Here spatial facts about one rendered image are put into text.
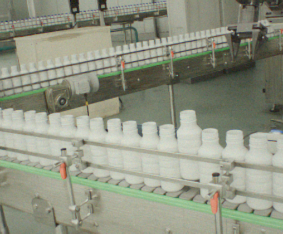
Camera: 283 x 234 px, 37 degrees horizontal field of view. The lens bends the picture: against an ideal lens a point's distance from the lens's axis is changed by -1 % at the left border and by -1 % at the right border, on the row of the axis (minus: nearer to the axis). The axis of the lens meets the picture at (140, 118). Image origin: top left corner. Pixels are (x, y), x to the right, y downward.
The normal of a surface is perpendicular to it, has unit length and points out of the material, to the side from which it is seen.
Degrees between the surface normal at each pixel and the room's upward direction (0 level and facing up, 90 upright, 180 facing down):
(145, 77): 91
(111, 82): 90
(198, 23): 89
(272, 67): 90
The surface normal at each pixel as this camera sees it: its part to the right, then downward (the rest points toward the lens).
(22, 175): -0.58, 0.29
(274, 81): -0.80, 0.25
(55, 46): 0.59, 0.16
